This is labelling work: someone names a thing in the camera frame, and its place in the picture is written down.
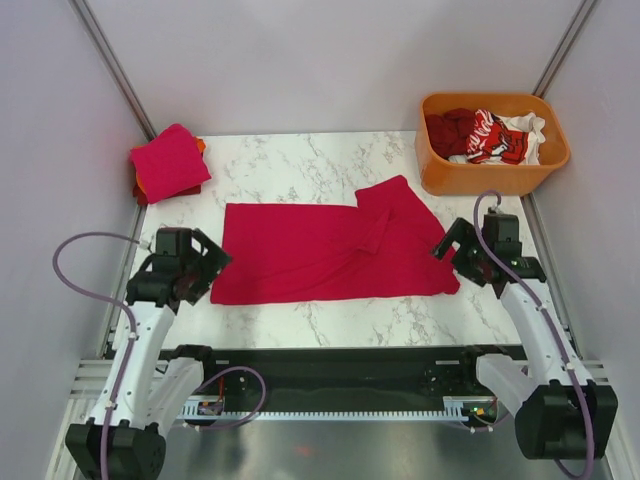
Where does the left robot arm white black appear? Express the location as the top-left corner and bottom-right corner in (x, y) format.
(65, 227), (231, 479)

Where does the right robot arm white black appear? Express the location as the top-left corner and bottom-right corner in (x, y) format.
(432, 209), (618, 460)

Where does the orange plastic basket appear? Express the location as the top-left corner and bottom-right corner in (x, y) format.
(415, 92), (571, 197)

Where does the folded dark red t shirt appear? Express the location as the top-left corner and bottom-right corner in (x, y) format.
(132, 174), (202, 206)

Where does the red white printed t shirt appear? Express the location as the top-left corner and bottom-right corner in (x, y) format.
(448, 109), (546, 165)

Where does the dark red crumpled t shirt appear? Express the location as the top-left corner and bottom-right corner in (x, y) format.
(425, 108), (475, 158)

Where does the folded pink t shirt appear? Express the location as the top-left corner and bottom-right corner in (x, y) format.
(130, 124), (212, 185)

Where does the folded orange t shirt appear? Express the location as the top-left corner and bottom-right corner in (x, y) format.
(194, 137), (206, 154)

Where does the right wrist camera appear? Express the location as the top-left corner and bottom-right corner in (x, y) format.
(487, 204), (503, 215)

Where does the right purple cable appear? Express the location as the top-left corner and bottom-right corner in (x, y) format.
(462, 189), (599, 479)

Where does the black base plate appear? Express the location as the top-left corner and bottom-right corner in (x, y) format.
(160, 345), (493, 412)

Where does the aluminium rail profile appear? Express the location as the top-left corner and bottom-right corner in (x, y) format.
(69, 357), (615, 401)

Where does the right aluminium frame post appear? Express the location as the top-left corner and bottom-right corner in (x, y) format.
(532, 0), (600, 98)

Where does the aluminium frame post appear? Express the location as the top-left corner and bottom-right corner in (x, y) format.
(532, 0), (600, 98)
(69, 0), (157, 140)

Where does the grey slotted cable duct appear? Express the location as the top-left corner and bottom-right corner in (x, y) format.
(176, 396), (496, 423)

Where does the left aluminium frame post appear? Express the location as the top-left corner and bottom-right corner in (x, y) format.
(69, 0), (157, 140)

